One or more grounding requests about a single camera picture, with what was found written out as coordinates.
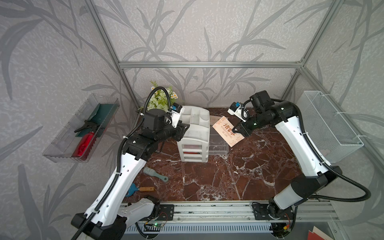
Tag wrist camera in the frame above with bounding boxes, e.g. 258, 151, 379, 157
228, 102, 250, 122
169, 103, 184, 128

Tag blue garden hand rake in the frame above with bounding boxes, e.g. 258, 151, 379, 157
125, 183, 140, 198

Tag green hair brush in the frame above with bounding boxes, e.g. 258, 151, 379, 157
143, 167, 169, 183

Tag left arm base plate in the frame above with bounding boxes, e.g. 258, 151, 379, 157
142, 204, 175, 221

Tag beige postcard red characters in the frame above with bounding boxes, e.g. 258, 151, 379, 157
210, 116, 222, 126

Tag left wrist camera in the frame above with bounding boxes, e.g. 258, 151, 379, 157
169, 103, 184, 128

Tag white plastic drawer organizer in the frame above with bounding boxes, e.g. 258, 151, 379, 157
177, 106, 210, 163

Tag beige postcard everything ok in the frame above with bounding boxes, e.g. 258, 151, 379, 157
213, 117, 245, 148

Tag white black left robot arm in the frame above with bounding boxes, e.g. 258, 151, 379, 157
71, 104, 190, 240

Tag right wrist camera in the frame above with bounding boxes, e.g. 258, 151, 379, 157
228, 102, 250, 122

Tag black clamp in tray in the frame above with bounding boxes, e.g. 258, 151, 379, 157
74, 120, 100, 133

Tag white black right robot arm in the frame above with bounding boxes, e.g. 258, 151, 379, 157
228, 91, 342, 212

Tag red brush in tray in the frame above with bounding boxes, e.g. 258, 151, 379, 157
72, 132, 95, 161

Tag clear wall-mounted tray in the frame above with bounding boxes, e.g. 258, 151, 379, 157
43, 94, 120, 163

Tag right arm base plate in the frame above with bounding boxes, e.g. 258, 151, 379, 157
251, 202, 294, 221

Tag green white artificial flowers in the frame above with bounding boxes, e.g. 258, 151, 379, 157
147, 87, 179, 112

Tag white wire mesh basket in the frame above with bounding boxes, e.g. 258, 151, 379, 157
297, 91, 364, 163

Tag green card in tray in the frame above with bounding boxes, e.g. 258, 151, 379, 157
76, 104, 119, 138

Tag red paper at bottom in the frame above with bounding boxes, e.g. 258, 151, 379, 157
307, 226, 334, 240

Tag small wooden block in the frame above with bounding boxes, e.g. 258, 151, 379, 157
139, 187, 155, 192

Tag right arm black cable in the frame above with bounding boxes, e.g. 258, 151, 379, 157
242, 98, 372, 203

